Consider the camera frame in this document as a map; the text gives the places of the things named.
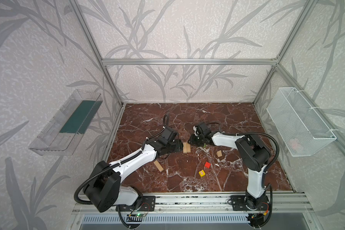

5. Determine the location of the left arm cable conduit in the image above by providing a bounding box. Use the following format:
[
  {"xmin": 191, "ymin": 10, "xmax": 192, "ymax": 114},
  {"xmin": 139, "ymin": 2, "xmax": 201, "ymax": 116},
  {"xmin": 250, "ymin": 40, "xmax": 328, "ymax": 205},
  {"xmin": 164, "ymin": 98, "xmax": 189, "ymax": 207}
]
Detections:
[{"xmin": 73, "ymin": 113, "xmax": 170, "ymax": 205}]

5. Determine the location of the yellow dice cube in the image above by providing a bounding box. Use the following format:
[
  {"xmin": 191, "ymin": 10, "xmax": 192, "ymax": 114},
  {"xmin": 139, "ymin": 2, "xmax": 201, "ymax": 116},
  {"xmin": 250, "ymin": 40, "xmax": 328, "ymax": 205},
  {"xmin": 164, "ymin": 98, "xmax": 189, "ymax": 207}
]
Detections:
[{"xmin": 198, "ymin": 170, "xmax": 206, "ymax": 177}]

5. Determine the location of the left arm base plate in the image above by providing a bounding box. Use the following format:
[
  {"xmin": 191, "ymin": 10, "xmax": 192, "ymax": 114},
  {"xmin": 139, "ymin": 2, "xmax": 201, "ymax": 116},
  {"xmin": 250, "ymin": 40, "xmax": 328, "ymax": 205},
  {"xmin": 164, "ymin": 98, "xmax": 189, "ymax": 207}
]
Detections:
[{"xmin": 116, "ymin": 195, "xmax": 156, "ymax": 212}]

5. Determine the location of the left circuit board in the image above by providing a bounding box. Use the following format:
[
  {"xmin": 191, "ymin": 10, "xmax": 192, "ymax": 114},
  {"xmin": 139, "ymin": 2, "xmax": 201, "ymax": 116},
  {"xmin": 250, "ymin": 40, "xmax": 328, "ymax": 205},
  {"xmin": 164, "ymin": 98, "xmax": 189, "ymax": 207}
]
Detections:
[{"xmin": 127, "ymin": 212, "xmax": 148, "ymax": 223}]

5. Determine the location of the wood block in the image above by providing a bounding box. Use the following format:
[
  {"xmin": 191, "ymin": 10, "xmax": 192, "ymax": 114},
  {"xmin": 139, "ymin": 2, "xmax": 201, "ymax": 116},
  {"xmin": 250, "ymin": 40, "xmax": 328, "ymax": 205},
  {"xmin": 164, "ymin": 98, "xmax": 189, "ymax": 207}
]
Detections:
[
  {"xmin": 183, "ymin": 142, "xmax": 188, "ymax": 153},
  {"xmin": 153, "ymin": 161, "xmax": 164, "ymax": 172}
]

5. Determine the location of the clear plastic bin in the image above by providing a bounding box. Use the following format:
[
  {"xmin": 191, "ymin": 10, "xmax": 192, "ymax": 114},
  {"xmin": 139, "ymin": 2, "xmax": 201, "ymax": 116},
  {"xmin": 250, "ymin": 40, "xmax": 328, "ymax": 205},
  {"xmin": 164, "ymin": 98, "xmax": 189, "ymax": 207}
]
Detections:
[{"xmin": 29, "ymin": 90, "xmax": 103, "ymax": 156}]

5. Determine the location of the small wood cube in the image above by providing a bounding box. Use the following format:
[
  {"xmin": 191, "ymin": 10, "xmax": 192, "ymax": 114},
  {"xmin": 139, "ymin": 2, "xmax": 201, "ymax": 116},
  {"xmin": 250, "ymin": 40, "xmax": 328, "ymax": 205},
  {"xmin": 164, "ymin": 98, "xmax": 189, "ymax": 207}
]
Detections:
[{"xmin": 216, "ymin": 150, "xmax": 223, "ymax": 158}]

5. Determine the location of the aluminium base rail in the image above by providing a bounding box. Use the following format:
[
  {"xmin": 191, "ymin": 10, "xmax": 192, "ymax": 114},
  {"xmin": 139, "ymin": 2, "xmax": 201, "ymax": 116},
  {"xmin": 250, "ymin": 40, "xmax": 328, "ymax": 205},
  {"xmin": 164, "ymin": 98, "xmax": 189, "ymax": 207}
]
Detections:
[{"xmin": 71, "ymin": 192, "xmax": 314, "ymax": 215}]

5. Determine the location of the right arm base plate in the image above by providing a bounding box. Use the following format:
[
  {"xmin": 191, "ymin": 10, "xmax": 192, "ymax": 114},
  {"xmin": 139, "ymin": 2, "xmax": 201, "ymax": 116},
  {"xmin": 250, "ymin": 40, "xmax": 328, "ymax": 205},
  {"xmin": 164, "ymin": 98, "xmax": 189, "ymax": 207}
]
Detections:
[{"xmin": 227, "ymin": 195, "xmax": 270, "ymax": 211}]

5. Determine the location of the wood block slanted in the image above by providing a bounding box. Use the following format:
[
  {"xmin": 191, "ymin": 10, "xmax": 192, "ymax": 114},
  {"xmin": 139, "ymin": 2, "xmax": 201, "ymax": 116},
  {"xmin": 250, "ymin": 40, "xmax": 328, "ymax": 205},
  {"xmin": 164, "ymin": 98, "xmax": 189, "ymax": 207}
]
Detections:
[{"xmin": 186, "ymin": 143, "xmax": 191, "ymax": 153}]

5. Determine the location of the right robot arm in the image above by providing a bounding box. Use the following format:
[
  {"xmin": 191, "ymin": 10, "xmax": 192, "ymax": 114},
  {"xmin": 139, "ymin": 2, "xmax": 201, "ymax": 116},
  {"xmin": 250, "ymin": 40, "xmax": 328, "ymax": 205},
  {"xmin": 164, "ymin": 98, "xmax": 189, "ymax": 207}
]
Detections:
[{"xmin": 188, "ymin": 122, "xmax": 274, "ymax": 210}]

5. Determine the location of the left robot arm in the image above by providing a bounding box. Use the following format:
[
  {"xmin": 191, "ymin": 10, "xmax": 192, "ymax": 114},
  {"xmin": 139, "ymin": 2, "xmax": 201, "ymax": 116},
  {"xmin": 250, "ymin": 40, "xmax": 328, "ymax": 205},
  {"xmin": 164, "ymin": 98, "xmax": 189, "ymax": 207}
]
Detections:
[{"xmin": 74, "ymin": 127, "xmax": 183, "ymax": 213}]

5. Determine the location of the white wire basket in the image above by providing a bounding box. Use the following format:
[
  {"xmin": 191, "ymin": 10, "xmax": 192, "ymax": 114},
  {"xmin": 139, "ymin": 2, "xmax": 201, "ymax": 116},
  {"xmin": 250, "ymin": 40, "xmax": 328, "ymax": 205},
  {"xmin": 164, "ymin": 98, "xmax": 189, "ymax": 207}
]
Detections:
[{"xmin": 267, "ymin": 87, "xmax": 337, "ymax": 157}]

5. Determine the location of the right wiring bundle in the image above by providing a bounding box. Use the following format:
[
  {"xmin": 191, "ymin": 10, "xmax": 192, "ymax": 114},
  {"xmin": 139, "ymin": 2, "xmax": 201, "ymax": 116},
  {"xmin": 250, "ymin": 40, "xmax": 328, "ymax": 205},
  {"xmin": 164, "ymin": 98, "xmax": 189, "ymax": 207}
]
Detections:
[{"xmin": 246, "ymin": 211, "xmax": 270, "ymax": 229}]

